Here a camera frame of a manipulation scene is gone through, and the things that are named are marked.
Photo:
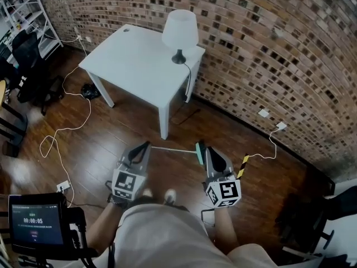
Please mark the person's shoe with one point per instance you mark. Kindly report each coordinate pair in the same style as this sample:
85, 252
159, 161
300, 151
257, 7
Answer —
170, 196
147, 193

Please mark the white wall plug charger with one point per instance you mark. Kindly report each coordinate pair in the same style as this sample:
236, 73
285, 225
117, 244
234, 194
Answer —
281, 126

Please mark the black monitor screen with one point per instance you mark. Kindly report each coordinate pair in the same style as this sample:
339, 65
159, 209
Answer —
37, 223

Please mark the black plastic bag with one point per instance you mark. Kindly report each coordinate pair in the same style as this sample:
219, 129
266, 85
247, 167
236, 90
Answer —
89, 91

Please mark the white wall socket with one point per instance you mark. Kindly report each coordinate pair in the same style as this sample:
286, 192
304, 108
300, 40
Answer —
264, 112

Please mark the white square table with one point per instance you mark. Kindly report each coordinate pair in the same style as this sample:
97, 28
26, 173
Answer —
139, 66

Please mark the white lamp with black base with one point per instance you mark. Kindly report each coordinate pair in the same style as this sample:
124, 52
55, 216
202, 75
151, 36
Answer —
180, 29

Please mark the small white wall outlet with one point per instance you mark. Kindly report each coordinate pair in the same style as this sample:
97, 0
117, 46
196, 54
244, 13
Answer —
88, 39

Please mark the person's left forearm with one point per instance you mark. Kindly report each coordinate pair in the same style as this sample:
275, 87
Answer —
104, 225

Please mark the black stool frame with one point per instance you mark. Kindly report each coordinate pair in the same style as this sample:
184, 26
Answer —
12, 127

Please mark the wooden floor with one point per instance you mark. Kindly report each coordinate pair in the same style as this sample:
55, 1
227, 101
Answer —
125, 133

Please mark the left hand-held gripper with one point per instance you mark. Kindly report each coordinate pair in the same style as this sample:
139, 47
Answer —
127, 181

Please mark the white power strip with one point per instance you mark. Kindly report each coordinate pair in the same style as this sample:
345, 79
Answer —
63, 186

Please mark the person's right shoe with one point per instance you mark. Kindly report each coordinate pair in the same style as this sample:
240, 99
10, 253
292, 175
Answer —
170, 196

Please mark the yellow black striped strip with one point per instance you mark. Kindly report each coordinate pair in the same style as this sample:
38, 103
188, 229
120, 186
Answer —
242, 166

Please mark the black office chair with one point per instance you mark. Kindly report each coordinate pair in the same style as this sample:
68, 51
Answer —
28, 60

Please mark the person's right forearm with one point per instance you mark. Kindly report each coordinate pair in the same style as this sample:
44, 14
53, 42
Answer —
226, 227

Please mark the person's beige shorts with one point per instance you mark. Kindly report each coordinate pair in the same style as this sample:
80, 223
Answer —
167, 239

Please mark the person's left shoe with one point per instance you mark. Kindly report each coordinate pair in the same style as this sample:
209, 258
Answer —
147, 193

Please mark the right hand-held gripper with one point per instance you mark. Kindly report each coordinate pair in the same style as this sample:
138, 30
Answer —
227, 191

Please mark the white metal shelf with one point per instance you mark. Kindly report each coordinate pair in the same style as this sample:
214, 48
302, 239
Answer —
33, 13

